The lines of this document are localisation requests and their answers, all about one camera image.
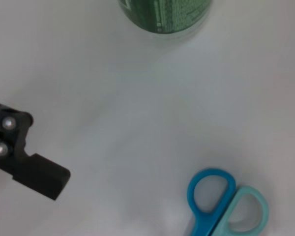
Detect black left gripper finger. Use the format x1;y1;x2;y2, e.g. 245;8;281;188
0;99;71;201

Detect clear green-label water bottle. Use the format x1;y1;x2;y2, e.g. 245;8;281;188
118;0;213;40

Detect blue scissors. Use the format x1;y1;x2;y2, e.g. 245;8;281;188
186;168;270;236

